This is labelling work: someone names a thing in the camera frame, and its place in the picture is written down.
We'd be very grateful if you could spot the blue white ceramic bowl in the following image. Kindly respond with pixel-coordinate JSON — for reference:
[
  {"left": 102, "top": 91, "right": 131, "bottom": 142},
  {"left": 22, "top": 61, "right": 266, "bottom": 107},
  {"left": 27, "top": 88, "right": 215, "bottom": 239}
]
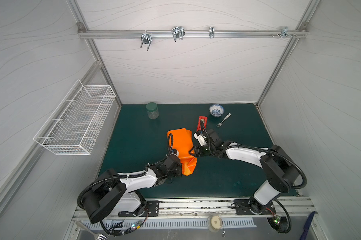
[{"left": 209, "top": 104, "right": 224, "bottom": 117}]

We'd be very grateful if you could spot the blue handled tool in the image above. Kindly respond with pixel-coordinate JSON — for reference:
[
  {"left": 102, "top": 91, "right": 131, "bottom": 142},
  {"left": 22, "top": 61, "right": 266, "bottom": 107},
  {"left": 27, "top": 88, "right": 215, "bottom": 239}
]
[{"left": 299, "top": 211, "right": 316, "bottom": 240}]

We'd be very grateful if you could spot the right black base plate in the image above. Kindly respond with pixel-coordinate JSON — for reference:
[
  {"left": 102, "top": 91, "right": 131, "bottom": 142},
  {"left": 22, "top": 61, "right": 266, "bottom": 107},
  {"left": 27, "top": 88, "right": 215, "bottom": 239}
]
[{"left": 230, "top": 198, "right": 276, "bottom": 216}]

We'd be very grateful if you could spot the right base cable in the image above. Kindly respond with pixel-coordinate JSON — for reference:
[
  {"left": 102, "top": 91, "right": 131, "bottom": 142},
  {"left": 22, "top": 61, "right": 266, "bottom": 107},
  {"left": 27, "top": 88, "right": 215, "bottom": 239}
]
[{"left": 266, "top": 199, "right": 292, "bottom": 234}]

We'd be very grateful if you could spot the silver fork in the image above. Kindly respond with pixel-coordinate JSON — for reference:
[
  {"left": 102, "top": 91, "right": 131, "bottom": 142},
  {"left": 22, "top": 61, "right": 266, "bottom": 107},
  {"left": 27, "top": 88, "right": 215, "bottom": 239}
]
[{"left": 216, "top": 113, "right": 231, "bottom": 128}]

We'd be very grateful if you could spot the green table mat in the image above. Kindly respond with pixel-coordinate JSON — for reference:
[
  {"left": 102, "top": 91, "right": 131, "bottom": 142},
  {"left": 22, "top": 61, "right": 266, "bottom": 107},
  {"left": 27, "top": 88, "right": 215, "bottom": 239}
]
[{"left": 101, "top": 104, "right": 272, "bottom": 198}]

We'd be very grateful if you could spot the aluminium cross rail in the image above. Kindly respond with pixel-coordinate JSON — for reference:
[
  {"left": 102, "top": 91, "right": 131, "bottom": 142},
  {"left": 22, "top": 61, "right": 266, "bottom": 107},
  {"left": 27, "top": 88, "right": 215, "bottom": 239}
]
[{"left": 78, "top": 29, "right": 309, "bottom": 39}]

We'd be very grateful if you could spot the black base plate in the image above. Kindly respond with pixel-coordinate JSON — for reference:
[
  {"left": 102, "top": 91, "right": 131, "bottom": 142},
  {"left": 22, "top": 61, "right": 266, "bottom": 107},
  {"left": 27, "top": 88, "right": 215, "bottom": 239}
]
[
  {"left": 230, "top": 198, "right": 276, "bottom": 216},
  {"left": 118, "top": 201, "right": 159, "bottom": 218}
]

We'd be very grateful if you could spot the left metal clamp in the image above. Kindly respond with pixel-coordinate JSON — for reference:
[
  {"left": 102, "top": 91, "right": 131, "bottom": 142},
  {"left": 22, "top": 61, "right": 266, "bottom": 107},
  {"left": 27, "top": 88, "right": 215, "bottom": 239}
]
[{"left": 140, "top": 33, "right": 153, "bottom": 51}]

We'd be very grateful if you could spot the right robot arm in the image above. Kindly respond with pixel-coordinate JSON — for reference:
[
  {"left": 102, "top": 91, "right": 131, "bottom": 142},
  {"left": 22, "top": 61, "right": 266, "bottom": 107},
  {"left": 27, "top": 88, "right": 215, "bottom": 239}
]
[{"left": 189, "top": 130, "right": 307, "bottom": 215}]

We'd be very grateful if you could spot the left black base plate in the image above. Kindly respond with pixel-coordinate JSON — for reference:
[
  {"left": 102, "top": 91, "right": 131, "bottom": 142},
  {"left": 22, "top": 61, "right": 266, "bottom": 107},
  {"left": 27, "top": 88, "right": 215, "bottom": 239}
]
[{"left": 118, "top": 201, "right": 159, "bottom": 218}]

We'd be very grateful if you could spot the middle metal clamp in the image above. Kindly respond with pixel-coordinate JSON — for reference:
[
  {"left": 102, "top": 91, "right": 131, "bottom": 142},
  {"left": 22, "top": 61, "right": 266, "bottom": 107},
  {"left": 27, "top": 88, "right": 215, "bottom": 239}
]
[{"left": 171, "top": 27, "right": 185, "bottom": 42}]

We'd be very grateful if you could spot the orange wrapping paper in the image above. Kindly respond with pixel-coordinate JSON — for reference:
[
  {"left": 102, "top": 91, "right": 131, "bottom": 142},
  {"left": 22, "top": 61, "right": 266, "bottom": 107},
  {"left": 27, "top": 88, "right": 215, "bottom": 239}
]
[{"left": 167, "top": 128, "right": 197, "bottom": 176}]

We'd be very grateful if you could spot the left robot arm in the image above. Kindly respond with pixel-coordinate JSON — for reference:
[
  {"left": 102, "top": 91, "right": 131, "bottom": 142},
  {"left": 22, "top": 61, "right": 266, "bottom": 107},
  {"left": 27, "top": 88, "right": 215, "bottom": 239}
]
[{"left": 77, "top": 154, "right": 182, "bottom": 224}]

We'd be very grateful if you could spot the metal clamp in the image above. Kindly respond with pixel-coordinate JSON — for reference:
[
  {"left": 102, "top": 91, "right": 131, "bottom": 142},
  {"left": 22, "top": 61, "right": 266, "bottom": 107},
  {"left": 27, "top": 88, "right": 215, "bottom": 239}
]
[
  {"left": 140, "top": 33, "right": 153, "bottom": 51},
  {"left": 171, "top": 27, "right": 185, "bottom": 42}
]

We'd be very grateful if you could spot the right metal bracket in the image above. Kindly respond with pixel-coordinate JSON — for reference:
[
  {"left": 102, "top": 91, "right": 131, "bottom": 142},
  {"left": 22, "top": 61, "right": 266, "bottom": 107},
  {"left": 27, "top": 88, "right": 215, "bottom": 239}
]
[{"left": 270, "top": 27, "right": 297, "bottom": 39}]

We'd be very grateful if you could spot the red tape dispenser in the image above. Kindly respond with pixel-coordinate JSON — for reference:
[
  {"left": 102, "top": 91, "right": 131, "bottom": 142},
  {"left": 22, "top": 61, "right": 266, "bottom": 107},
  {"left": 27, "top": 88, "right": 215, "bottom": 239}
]
[{"left": 196, "top": 116, "right": 207, "bottom": 131}]

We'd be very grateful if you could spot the white wire basket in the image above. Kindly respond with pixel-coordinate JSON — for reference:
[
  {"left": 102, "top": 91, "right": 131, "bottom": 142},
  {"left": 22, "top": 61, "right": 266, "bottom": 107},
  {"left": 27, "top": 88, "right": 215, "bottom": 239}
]
[{"left": 33, "top": 80, "right": 116, "bottom": 156}]

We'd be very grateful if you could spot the round white puck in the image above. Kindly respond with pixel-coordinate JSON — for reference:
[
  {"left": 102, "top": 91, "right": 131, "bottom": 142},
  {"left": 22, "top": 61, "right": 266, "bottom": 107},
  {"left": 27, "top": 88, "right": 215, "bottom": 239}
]
[{"left": 207, "top": 215, "right": 223, "bottom": 233}]

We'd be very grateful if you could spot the green lid glass jar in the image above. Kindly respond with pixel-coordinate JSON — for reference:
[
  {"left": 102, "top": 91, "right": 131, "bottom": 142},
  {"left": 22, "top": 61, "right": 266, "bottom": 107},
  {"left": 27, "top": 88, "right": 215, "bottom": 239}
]
[{"left": 146, "top": 102, "right": 159, "bottom": 120}]

